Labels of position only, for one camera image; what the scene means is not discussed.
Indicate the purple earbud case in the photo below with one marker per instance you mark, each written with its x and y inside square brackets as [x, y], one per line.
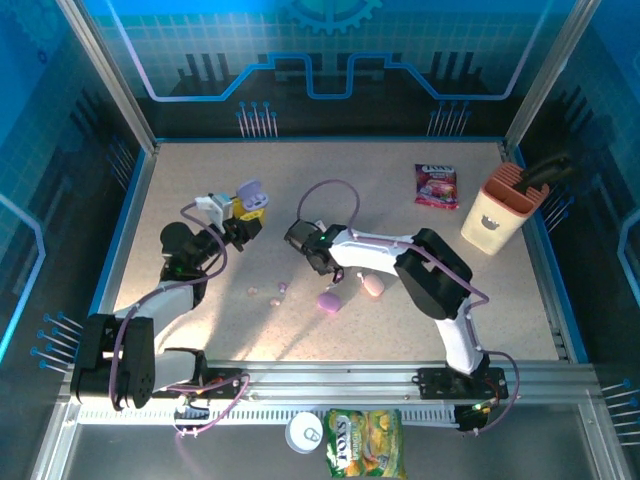
[328, 303]

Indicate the purple candy bag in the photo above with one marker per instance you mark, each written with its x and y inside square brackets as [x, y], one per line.
[436, 187]

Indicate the green yellow candy bag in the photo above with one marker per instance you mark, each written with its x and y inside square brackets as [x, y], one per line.
[365, 442]

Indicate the white round can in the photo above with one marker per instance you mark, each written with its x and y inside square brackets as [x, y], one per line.
[304, 433]

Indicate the pink earbud case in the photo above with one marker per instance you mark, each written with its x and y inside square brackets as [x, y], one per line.
[373, 285]

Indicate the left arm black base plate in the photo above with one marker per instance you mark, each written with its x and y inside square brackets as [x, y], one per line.
[225, 382]

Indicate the aluminium mounting rail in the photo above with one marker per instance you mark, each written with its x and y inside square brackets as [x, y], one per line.
[325, 380]

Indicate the black electronics box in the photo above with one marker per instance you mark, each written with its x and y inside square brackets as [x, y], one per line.
[472, 420]

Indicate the beige knife block orange top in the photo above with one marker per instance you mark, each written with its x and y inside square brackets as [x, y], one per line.
[495, 215]

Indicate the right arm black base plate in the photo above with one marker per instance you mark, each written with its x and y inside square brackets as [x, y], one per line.
[435, 384]

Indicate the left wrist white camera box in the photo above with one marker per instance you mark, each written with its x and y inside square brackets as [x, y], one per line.
[215, 205]

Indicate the lavender blue earbud case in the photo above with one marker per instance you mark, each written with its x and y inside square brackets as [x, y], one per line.
[252, 192]

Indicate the aluminium frame post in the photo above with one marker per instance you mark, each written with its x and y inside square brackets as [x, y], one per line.
[547, 75]
[111, 75]

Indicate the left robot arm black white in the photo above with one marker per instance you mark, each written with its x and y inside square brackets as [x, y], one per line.
[135, 360]

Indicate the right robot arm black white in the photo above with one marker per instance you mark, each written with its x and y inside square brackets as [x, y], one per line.
[430, 270]

